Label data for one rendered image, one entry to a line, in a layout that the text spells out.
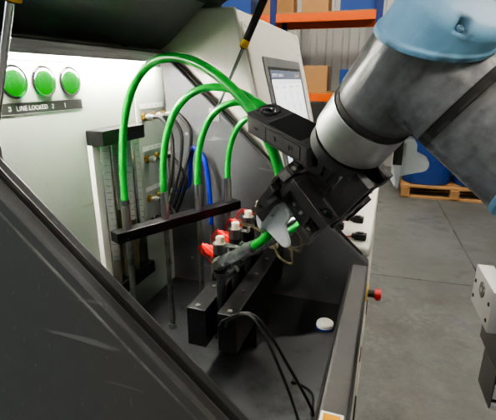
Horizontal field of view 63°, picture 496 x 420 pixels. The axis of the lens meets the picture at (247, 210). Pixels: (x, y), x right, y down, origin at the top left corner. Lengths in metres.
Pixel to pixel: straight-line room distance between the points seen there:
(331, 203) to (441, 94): 0.17
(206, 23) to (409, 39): 0.83
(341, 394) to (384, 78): 0.47
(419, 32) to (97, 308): 0.37
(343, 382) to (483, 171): 0.44
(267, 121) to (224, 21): 0.63
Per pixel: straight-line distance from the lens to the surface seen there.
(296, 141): 0.43
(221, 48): 1.07
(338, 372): 0.69
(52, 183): 0.80
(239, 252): 0.60
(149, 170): 1.03
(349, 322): 0.81
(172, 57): 0.65
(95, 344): 0.47
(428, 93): 0.31
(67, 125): 0.82
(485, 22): 0.31
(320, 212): 0.42
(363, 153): 0.36
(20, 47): 0.72
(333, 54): 7.10
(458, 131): 0.31
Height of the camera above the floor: 1.38
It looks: 18 degrees down
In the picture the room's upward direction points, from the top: straight up
